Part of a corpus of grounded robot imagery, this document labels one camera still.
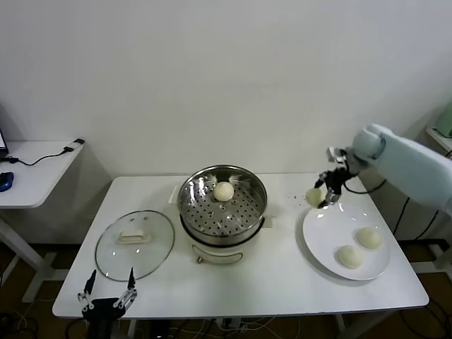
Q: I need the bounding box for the perforated steel steamer basket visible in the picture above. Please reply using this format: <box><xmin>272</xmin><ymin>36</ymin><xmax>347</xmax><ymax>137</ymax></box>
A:
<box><xmin>178</xmin><ymin>164</ymin><xmax>268</xmax><ymax>246</ymax></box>

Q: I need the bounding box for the black laptop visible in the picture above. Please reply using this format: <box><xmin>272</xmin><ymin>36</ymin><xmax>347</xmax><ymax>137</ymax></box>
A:
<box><xmin>0</xmin><ymin>123</ymin><xmax>11</xmax><ymax>160</ymax></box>

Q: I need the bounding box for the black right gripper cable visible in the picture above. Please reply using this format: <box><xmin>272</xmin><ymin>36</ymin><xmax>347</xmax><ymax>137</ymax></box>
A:
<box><xmin>342</xmin><ymin>176</ymin><xmax>388</xmax><ymax>194</ymax></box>

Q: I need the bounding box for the black thin desk cable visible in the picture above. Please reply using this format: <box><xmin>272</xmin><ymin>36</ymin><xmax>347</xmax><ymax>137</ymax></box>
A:
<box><xmin>0</xmin><ymin>148</ymin><xmax>71</xmax><ymax>167</ymax></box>

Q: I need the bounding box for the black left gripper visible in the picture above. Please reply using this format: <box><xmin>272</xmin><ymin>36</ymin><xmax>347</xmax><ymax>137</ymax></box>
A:
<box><xmin>78</xmin><ymin>267</ymin><xmax>138</xmax><ymax>339</ymax></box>

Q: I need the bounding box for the white steamed baozi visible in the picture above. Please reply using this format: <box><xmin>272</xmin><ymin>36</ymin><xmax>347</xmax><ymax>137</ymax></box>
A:
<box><xmin>334</xmin><ymin>244</ymin><xmax>364</xmax><ymax>270</ymax></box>
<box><xmin>213</xmin><ymin>182</ymin><xmax>234</xmax><ymax>202</ymax></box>
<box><xmin>305</xmin><ymin>188</ymin><xmax>328</xmax><ymax>209</ymax></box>
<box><xmin>355</xmin><ymin>227</ymin><xmax>383</xmax><ymax>251</ymax></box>

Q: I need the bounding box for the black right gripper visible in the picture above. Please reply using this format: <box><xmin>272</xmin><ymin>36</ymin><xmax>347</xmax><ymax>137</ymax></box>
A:
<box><xmin>314</xmin><ymin>168</ymin><xmax>354</xmax><ymax>209</ymax></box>

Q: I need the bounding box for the white electric cooking pot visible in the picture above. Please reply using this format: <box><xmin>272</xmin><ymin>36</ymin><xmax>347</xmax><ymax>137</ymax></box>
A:
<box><xmin>168</xmin><ymin>185</ymin><xmax>276</xmax><ymax>266</ymax></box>

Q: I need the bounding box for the white and black adapter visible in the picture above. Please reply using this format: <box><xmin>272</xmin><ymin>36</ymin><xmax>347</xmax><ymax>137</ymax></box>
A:
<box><xmin>63</xmin><ymin>138</ymin><xmax>87</xmax><ymax>155</ymax></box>

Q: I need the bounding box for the white shelf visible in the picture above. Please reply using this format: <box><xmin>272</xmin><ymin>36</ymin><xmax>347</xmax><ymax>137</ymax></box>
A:
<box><xmin>425</xmin><ymin>125</ymin><xmax>452</xmax><ymax>153</ymax></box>

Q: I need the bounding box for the white table leg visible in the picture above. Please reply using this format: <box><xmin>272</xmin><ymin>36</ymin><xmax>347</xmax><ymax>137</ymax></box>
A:
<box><xmin>119</xmin><ymin>317</ymin><xmax>139</xmax><ymax>339</ymax></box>
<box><xmin>333</xmin><ymin>314</ymin><xmax>354</xmax><ymax>339</ymax></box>

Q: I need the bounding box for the glass lid with white handle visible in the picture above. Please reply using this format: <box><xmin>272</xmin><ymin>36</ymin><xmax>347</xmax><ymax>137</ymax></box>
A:
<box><xmin>95</xmin><ymin>210</ymin><xmax>177</xmax><ymax>283</ymax></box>

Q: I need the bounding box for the black cable with inline adapter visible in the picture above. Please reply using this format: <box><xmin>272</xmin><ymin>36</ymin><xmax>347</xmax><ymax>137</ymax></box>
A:
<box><xmin>393</xmin><ymin>150</ymin><xmax>452</xmax><ymax>241</ymax></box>

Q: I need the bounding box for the pale green container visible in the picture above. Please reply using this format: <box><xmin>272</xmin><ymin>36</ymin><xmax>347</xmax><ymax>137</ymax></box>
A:
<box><xmin>437</xmin><ymin>105</ymin><xmax>452</xmax><ymax>138</ymax></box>

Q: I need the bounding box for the white round plate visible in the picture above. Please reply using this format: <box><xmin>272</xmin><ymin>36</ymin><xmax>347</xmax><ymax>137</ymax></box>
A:
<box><xmin>302</xmin><ymin>203</ymin><xmax>392</xmax><ymax>282</ymax></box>

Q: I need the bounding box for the blue computer mouse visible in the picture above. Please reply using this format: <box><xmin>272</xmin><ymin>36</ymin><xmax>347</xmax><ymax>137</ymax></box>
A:
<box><xmin>0</xmin><ymin>171</ymin><xmax>17</xmax><ymax>193</ymax></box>

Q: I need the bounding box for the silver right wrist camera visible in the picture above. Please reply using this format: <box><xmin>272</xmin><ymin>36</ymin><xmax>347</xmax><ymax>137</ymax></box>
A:
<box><xmin>326</xmin><ymin>146</ymin><xmax>349</xmax><ymax>165</ymax></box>

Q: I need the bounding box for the white power strip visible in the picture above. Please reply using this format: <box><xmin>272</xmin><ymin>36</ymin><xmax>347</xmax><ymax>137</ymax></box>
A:
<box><xmin>215</xmin><ymin>317</ymin><xmax>250</xmax><ymax>333</ymax></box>

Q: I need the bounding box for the white side table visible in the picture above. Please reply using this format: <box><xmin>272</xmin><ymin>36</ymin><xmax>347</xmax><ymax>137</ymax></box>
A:
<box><xmin>0</xmin><ymin>140</ymin><xmax>86</xmax><ymax>304</ymax></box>

